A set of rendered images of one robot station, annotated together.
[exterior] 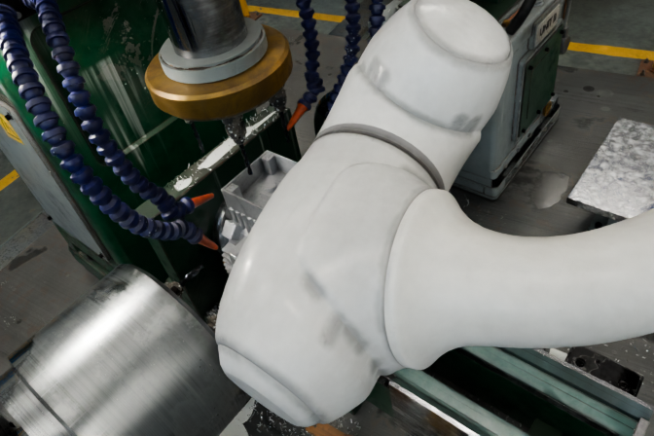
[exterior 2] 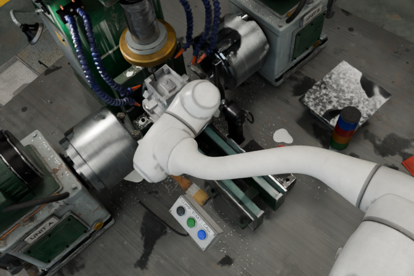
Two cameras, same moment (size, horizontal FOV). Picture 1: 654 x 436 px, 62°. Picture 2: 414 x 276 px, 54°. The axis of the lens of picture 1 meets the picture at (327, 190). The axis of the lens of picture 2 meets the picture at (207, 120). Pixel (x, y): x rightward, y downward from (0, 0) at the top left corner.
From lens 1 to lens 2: 0.73 m
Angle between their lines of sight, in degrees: 19
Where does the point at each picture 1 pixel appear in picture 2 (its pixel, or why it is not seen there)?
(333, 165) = (166, 126)
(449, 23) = (201, 95)
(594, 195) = (310, 100)
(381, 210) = (172, 143)
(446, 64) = (197, 107)
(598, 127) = (343, 55)
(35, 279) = (57, 82)
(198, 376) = (127, 153)
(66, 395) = (85, 153)
